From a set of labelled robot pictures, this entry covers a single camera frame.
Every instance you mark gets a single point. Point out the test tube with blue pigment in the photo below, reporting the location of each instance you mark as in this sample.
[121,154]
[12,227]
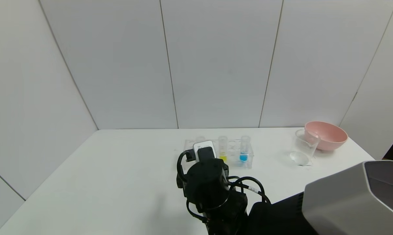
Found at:
[244,153]

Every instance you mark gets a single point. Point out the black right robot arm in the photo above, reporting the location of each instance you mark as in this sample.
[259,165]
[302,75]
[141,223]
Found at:
[209,182]

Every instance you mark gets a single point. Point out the test tube with yellow pigment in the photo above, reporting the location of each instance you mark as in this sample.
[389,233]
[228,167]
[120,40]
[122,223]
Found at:
[223,148]

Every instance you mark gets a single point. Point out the clear plastic test tube rack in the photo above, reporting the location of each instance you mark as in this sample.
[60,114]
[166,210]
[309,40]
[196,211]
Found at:
[235,153]

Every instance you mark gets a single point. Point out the clear glass beaker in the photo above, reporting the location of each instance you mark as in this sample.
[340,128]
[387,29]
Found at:
[304,147]

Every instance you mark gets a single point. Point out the pink bowl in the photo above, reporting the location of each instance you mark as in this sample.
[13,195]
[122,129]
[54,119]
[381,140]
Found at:
[330,135]

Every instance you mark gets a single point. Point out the grey robot housing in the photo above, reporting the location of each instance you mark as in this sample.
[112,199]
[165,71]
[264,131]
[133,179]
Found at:
[346,199]

